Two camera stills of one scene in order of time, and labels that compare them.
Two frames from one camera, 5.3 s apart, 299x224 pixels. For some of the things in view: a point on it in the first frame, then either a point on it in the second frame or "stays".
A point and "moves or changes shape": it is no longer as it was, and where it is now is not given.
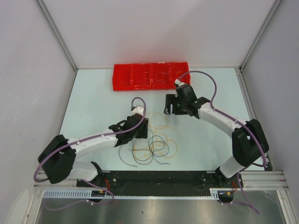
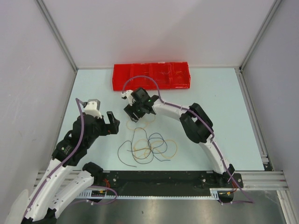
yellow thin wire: x=167 y=122 moves or changes shape
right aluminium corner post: x=274 y=6 stays
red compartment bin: x=149 y=76 stays
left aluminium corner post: x=54 y=27 stays
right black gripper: x=170 y=99 to x=130 y=110
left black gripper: x=143 y=134 to x=111 y=128
